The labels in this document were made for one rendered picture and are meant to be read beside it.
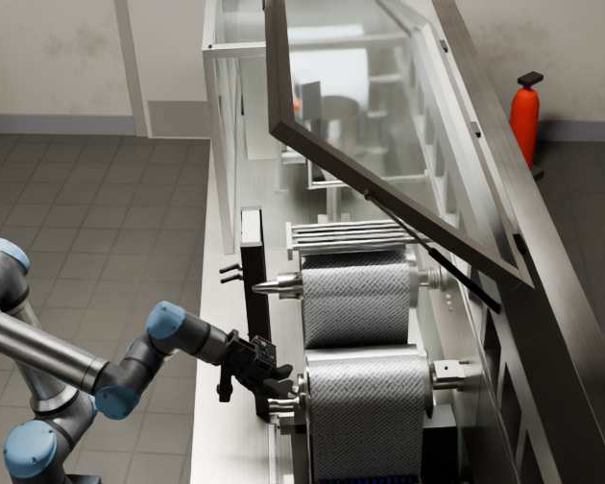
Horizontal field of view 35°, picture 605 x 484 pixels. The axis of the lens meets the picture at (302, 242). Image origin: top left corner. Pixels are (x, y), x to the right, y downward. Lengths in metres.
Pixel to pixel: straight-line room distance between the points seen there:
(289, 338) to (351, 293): 0.61
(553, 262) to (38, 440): 1.19
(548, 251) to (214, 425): 0.95
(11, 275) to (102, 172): 3.18
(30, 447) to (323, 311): 0.71
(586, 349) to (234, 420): 0.98
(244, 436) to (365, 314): 0.50
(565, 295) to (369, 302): 0.43
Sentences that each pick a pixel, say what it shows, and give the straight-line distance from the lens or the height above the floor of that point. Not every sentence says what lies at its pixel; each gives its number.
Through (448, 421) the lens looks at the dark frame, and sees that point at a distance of 2.23.
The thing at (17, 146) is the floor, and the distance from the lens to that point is 5.67.
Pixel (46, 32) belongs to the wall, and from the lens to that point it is 5.44.
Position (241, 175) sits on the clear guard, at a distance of 2.88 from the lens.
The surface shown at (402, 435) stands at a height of 1.16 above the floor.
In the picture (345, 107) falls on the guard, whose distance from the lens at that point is 1.71.
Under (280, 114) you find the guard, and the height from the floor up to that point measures 2.02.
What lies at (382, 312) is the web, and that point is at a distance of 2.18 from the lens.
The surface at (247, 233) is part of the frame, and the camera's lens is 2.20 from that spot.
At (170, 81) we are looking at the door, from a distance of 5.32.
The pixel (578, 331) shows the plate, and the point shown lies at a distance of 1.97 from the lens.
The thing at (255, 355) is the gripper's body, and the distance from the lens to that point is 1.98.
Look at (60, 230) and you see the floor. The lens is 4.88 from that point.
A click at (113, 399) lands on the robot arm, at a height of 1.39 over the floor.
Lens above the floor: 2.72
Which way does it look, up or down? 36 degrees down
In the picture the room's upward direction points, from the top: 3 degrees counter-clockwise
